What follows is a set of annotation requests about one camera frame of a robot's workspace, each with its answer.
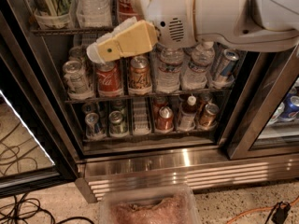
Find orange can middle front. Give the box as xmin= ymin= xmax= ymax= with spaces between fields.
xmin=129 ymin=56 xmax=151 ymax=90

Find blue pepsi can right fridge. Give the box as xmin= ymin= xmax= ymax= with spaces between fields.
xmin=279 ymin=95 xmax=299 ymax=122

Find red can bottom front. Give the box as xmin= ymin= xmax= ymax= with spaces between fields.
xmin=156 ymin=106 xmax=174 ymax=131

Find clear plastic bin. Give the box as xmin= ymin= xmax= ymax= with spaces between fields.
xmin=99 ymin=184 xmax=201 ymax=224

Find water bottle middle right front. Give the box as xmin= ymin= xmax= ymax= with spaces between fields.
xmin=181 ymin=42 xmax=215 ymax=90

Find copper can bottom right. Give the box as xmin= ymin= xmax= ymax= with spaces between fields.
xmin=199 ymin=104 xmax=219 ymax=127

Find fridge door with light strip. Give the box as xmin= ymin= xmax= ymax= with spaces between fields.
xmin=0 ymin=16 xmax=77 ymax=198

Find black cables on floor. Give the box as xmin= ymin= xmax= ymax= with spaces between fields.
xmin=0 ymin=192 xmax=95 ymax=224

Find orange cable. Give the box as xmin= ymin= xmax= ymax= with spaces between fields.
xmin=225 ymin=195 xmax=299 ymax=224

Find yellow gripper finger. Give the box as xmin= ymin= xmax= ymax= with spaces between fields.
xmin=86 ymin=17 xmax=158 ymax=63
xmin=130 ymin=0 xmax=151 ymax=17

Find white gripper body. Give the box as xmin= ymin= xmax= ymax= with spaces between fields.
xmin=145 ymin=0 xmax=196 ymax=48

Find green striped can top shelf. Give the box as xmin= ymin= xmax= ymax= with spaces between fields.
xmin=27 ymin=0 xmax=74 ymax=24

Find silver can shelf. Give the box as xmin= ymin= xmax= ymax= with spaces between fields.
xmin=68 ymin=46 xmax=88 ymax=66
xmin=63 ymin=60 xmax=91 ymax=94

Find slim silver blue can front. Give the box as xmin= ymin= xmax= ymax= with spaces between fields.
xmin=212 ymin=49 xmax=240 ymax=82

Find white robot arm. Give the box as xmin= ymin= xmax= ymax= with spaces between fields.
xmin=87 ymin=0 xmax=299 ymax=63

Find blue silver can bottom front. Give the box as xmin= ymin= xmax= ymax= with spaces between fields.
xmin=85 ymin=112 xmax=104 ymax=136

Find small white-capped bottle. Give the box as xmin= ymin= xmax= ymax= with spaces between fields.
xmin=178 ymin=95 xmax=197 ymax=131

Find red coke can middle front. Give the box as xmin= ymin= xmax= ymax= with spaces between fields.
xmin=96 ymin=62 xmax=121 ymax=92

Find silver can middle shelf rear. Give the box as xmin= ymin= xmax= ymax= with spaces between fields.
xmin=68 ymin=46 xmax=88 ymax=66

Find black plug box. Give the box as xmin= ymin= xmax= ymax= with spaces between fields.
xmin=272 ymin=202 xmax=291 ymax=224

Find clear water bottle top shelf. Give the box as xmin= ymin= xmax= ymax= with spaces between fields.
xmin=77 ymin=0 xmax=112 ymax=27

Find silver can middle shelf front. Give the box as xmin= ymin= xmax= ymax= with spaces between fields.
xmin=63 ymin=60 xmax=91 ymax=94

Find water bottle middle left front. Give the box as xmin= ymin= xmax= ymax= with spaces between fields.
xmin=156 ymin=48 xmax=184 ymax=93

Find steel fridge base grille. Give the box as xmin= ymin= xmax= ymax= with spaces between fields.
xmin=75 ymin=147 xmax=299 ymax=203

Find green can bottom front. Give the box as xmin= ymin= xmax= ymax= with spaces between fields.
xmin=108 ymin=111 xmax=128 ymax=134

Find middle wire shelf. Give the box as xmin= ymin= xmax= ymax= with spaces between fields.
xmin=64 ymin=88 xmax=232 ymax=104

